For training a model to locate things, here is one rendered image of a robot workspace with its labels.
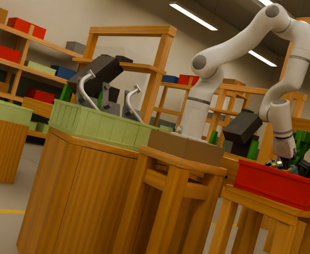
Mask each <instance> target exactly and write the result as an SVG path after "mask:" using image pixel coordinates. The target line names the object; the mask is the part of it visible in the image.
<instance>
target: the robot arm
mask: <svg viewBox="0 0 310 254"><path fill-rule="evenodd" d="M270 30H271V31H272V32H273V33H274V34H276V35H277V36H279V37H280V38H283V39H285V40H289V41H291V42H292V43H293V46H292V50H291V53H290V56H289V59H288V62H287V66H286V69H285V72H284V75H283V78H282V80H281V81H280V82H279V83H277V84H275V85H274V86H273V87H271V88H270V89H269V90H268V91H267V93H266V94H265V96H264V98H263V101H262V103H261V106H260V110H259V117H260V119H261V120H263V121H266V122H270V123H271V124H272V127H273V130H272V131H273V154H274V155H276V156H278V157H279V158H280V159H281V161H282V163H283V169H285V170H287V169H289V168H290V160H295V159H296V145H295V140H294V137H293V135H292V134H293V130H292V120H291V110H290V102H289V100H286V99H279V98H280V97H281V96H283V95H284V94H286V93H289V92H295V91H298V90H299V89H300V88H301V86H302V84H303V81H304V78H305V75H306V72H307V68H308V65H309V62H310V24H308V23H307V22H304V21H298V20H295V19H293V18H291V17H289V15H288V13H287V11H286V10H285V9H284V8H283V7H282V6H281V5H280V4H275V3H274V4H269V5H267V6H265V7H264V8H262V9H261V10H260V11H259V12H258V13H257V15H256V16H255V17H254V19H253V20H252V22H251V23H250V24H249V25H248V26H247V27H246V28H245V29H244V30H243V31H241V32H240V33H238V34H237V35H236V36H234V37H233V38H231V39H230V40H228V41H226V42H224V43H221V44H218V45H215V46H213V47H210V48H207V49H205V50H203V51H201V52H199V53H197V54H196V55H195V56H194V57H193V59H192V61H191V69H192V71H193V73H194V74H195V75H197V76H198V77H200V78H199V80H198V81H197V83H196V84H195V85H194V86H193V87H192V88H191V89H190V90H189V93H188V96H187V100H186V103H185V107H184V111H183V114H182V118H181V122H180V126H178V127H177V128H176V131H177V132H178V133H175V132H170V133H171V134H173V135H176V136H180V137H183V138H188V139H191V140H195V141H199V142H203V143H207V142H208V141H205V140H202V139H201V137H202V134H203V130H204V126H205V122H206V119H207V115H208V111H209V108H210V104H211V100H212V96H213V94H214V93H215V91H216V90H217V88H218V87H219V86H220V84H221V82H222V80H223V77H224V66H223V64H225V63H227V62H229V61H232V60H235V59H237V58H239V57H241V56H243V55H245V54H246V53H248V52H249V51H251V50H252V49H254V48H255V47H256V46H258V45H259V43H260V42H261V41H262V39H263V38H264V37H265V36H266V34H267V33H268V32H269V31H270Z"/></svg>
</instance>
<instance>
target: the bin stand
mask: <svg viewBox="0 0 310 254"><path fill-rule="evenodd" d="M224 189H225V190H224V192H223V195H222V197H223V198H224V199H223V202H222V205H221V209H220V213H219V216H218V220H217V223H216V227H215V231H214V234H213V238H212V241H211V245H210V248H209V252H208V254H225V251H226V247H227V244H228V240H229V236H230V233H231V229H232V226H233V222H234V218H235V214H236V211H237V207H238V204H240V205H242V206H244V207H247V208H249V209H250V210H249V214H248V217H247V220H246V224H245V227H244V231H243V235H242V238H241V242H240V245H239V249H238V252H237V254H253V252H254V248H255V245H256V241H257V238H258V234H259V230H260V226H261V223H262V219H263V216H264V215H266V216H269V217H271V218H273V219H276V220H278V225H277V228H276V232H275V236H274V239H273V243H272V246H271V250H270V254H289V252H290V248H291V244H292V241H293V237H294V234H295V230H296V224H297V220H299V221H302V222H304V223H307V224H306V226H305V230H304V233H303V237H302V240H301V244H300V248H299V251H298V254H310V211H303V210H300V209H297V208H294V207H291V206H288V205H285V204H282V203H279V202H276V201H273V200H270V199H267V198H264V197H262V196H259V195H255V194H252V193H249V192H246V191H244V190H241V189H238V188H235V187H233V185H229V184H226V185H225V188H224Z"/></svg>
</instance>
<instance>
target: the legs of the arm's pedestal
mask: <svg viewBox="0 0 310 254"><path fill-rule="evenodd" d="M156 163H157V159H155V158H153V157H150V156H147V155H145V154H142V153H140V154H139V157H138V161H137V164H136V168H135V172H134V175H133V179H132V183H131V186H130V190H129V193H128V197H127V200H126V204H125V208H124V210H123V214H122V217H121V221H120V225H119V228H118V232H117V235H116V239H115V243H114V246H113V250H112V253H111V254H131V253H132V249H133V246H134V242H135V239H136V235H137V231H138V228H139V224H140V221H141V217H142V213H143V209H144V206H145V202H146V199H147V195H148V192H149V188H150V186H153V187H155V188H157V189H159V190H161V191H163V192H162V196H161V199H160V203H159V207H158V210H157V214H156V217H155V221H154V224H153V228H152V232H151V235H150V239H149V242H148V246H147V249H146V253H145V254H167V253H168V249H169V245H170V242H171V238H172V235H173V231H174V227H175V224H176V220H177V217H178V213H179V210H180V206H181V202H182V199H183V197H185V198H192V199H197V202H196V206H195V210H194V213H193V217H192V220H191V224H190V227H189V231H188V235H187V238H186V241H185V245H184V248H183V252H182V254H203V250H204V247H205V243H206V239H207V236H208V232H209V229H210V225H211V221H212V218H213V214H214V211H215V207H216V204H217V200H218V196H219V193H220V189H221V186H222V182H223V178H224V177H223V176H218V175H213V174H208V173H205V174H204V177H203V181H202V182H200V181H198V180H195V179H193V178H190V177H189V174H190V170H189V169H184V168H179V167H177V166H174V165H171V164H170V167H169V170H168V171H165V170H160V169H155V167H156Z"/></svg>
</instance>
